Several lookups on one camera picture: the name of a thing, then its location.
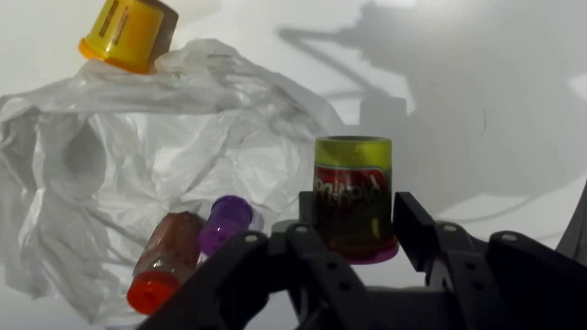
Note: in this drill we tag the yellow play-doh tub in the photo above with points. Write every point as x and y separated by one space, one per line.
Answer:
130 33

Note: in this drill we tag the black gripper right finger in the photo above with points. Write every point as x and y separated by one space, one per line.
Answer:
502 282

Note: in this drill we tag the purple play-doh tub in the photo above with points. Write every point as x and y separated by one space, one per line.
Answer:
229 214

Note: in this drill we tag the brown spice jar red lid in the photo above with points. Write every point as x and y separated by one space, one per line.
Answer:
167 260

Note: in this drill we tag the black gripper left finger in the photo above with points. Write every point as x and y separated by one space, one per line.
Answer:
234 284

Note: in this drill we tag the yellow-green play-doh tub pink lid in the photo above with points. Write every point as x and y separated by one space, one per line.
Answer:
352 178

